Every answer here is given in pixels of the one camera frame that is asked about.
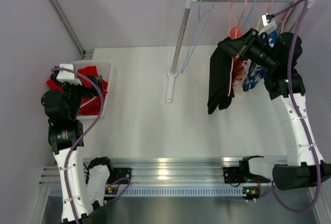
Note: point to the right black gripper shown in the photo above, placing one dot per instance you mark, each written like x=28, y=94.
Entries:
x=244, y=44

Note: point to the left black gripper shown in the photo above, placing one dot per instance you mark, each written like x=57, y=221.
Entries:
x=84, y=87

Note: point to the red trousers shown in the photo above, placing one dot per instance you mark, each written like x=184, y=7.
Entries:
x=83, y=86

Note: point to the blue wire hanger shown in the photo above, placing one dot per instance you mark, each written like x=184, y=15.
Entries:
x=247, y=19
x=198, y=31

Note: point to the black trousers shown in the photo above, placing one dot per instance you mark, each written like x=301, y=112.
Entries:
x=220, y=90

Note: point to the pink hanger of black trousers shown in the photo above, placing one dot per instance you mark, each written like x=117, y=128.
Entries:
x=232, y=23

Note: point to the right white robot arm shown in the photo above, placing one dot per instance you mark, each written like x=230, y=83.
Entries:
x=305, y=166

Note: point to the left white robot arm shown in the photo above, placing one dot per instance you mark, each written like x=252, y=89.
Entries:
x=82, y=190

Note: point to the pink hanger of blue garment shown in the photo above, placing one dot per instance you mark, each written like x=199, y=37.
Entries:
x=283, y=21

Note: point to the pink hanger of beige garment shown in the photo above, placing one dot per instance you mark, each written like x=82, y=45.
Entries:
x=267, y=8

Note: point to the orange patterned garment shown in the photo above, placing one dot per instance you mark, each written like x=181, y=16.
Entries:
x=238, y=66

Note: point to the blue white patterned garment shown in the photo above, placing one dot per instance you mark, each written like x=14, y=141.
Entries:
x=257, y=72

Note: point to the beige garment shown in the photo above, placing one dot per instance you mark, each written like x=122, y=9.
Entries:
x=242, y=84

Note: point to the white plastic basket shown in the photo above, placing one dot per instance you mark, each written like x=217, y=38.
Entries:
x=91, y=106

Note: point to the metal clothes rack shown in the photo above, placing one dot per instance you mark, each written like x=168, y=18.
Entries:
x=238, y=48

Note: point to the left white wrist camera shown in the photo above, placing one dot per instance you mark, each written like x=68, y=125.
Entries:
x=66, y=75

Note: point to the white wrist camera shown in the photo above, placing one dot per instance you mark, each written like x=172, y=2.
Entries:
x=66, y=75
x=269, y=24

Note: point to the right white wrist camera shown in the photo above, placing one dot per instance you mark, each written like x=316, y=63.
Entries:
x=269, y=24

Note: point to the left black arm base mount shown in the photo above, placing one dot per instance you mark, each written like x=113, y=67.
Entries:
x=118, y=173

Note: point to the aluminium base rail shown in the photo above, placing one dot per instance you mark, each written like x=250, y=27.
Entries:
x=183, y=177

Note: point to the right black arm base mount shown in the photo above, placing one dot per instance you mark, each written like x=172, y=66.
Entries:
x=236, y=175

